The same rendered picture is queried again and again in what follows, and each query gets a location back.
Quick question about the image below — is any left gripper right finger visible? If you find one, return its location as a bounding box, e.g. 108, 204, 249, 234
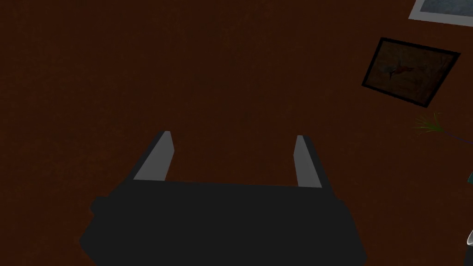
293, 134, 329, 189

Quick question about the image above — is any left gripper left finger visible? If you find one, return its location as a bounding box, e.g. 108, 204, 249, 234
126, 130, 175, 182

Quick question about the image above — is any green plant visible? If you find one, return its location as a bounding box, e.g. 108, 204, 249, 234
413, 112, 473, 145

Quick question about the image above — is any black framed dark picture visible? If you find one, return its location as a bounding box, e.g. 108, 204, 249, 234
361, 36, 461, 109

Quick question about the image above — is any white framed grey picture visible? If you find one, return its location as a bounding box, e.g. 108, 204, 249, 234
408, 0, 473, 27

